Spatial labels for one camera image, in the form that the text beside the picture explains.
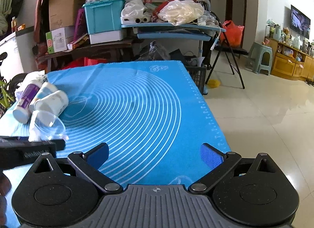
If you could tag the black plastic crate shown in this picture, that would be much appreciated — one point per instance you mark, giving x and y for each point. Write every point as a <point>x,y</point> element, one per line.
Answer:
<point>198,76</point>

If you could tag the black folding chair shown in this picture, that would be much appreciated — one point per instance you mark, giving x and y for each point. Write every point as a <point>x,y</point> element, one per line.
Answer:
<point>222,45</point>

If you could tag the dark wooden table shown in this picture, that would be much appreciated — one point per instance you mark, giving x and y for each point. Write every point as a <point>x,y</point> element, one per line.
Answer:
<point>110,52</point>

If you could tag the purple white paper cup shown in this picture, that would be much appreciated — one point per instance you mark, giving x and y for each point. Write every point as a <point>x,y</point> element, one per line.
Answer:
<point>21,111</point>

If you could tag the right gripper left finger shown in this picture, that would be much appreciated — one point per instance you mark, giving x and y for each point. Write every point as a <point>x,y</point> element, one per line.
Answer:
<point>87,167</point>

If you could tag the teal plastic storage bin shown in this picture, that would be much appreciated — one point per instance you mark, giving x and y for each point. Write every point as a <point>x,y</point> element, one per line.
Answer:
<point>103,15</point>

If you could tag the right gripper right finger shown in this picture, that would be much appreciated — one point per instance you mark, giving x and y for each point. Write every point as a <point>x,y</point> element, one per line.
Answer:
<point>221,164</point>

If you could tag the green plastic stool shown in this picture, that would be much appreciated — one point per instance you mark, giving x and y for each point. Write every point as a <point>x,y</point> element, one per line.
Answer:
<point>259,58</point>

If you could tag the large brown cardboard box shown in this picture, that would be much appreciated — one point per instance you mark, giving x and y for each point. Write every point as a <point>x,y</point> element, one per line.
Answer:
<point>63,13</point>

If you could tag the clear plastic cup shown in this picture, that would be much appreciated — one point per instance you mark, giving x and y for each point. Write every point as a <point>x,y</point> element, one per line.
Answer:
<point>45,126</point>

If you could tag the blue silicone baking mat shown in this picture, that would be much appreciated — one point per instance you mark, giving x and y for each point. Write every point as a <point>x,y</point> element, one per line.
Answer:
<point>155,120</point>

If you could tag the yellowish plastic bag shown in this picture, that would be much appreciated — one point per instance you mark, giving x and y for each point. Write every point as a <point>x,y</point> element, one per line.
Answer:
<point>181,12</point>

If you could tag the wooden tv cabinet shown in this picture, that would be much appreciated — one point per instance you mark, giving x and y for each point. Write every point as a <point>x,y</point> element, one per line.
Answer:
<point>289,62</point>

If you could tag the person's left hand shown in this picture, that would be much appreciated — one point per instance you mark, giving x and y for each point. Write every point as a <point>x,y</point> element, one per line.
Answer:
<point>5,186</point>

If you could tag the blue white paper cup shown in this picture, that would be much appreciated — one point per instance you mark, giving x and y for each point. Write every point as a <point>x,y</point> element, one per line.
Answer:
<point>46,89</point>

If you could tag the white storage box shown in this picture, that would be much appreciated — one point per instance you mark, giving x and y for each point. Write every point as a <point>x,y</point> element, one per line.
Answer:
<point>109,36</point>

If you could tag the green bicycle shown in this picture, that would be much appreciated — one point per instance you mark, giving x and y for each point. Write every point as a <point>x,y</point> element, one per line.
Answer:
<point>7,97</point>

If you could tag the yellow object on floor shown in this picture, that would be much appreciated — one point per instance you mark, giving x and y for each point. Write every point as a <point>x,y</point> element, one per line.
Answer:
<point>213,83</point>

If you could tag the blue study desk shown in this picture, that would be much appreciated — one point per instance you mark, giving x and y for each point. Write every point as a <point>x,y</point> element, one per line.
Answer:
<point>195,32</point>

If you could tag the green white cardboard box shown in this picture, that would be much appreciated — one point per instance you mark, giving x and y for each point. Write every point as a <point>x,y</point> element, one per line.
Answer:
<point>58,39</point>

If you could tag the wall mounted television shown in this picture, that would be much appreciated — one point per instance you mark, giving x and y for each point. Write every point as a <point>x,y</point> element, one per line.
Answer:
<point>300,23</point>

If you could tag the red plastic bag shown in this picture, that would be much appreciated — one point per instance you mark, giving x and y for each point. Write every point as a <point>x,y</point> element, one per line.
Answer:
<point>233,33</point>

